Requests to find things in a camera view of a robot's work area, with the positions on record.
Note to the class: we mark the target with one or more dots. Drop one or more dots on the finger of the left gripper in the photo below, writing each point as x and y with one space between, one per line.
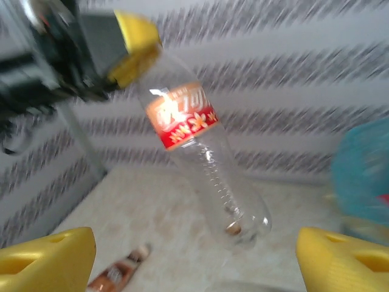
136 30
130 70

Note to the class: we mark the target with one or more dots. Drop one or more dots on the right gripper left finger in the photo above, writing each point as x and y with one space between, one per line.
45 264

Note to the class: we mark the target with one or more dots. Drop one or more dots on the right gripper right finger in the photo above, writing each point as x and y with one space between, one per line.
334 267

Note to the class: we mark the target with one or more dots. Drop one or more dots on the clear bottle red flower label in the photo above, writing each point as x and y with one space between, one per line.
182 115

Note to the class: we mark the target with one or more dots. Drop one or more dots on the brown label drink bottle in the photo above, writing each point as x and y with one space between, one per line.
115 273

